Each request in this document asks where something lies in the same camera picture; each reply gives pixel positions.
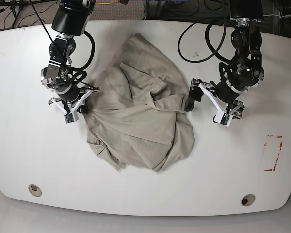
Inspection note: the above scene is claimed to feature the beige T-shirt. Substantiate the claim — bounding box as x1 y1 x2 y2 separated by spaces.
84 33 195 172

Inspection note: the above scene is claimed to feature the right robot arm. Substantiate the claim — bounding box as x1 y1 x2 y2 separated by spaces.
41 0 99 123

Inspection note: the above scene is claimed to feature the white power strip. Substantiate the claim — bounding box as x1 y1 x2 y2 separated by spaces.
279 6 291 19

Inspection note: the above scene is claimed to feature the left table cable grommet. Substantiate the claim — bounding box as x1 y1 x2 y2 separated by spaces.
28 184 42 197

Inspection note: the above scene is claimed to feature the red tape rectangle marking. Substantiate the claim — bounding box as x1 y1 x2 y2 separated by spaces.
261 135 283 172

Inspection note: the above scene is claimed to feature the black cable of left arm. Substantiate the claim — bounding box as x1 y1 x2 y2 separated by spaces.
178 0 236 64

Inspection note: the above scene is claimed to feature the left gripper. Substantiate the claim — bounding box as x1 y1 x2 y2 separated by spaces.
184 79 245 124

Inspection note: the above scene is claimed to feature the black tripod stand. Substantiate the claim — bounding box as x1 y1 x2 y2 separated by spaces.
0 0 45 30

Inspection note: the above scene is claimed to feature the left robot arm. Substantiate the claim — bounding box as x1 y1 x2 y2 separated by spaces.
184 0 264 127

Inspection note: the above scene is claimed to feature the right table cable grommet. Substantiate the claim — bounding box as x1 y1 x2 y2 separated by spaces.
241 194 256 207

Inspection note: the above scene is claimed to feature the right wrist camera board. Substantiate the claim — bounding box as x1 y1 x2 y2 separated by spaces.
64 113 75 124

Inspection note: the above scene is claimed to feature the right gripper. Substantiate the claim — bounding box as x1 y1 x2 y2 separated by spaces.
48 86 100 122

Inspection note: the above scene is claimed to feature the table cable grommet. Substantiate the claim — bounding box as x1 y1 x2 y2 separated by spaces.
241 194 256 207
28 184 42 197

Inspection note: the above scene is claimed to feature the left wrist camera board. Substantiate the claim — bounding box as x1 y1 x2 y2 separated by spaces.
220 113 233 127

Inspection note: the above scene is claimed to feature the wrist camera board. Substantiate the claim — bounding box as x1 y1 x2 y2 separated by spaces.
220 113 233 127
64 113 75 124

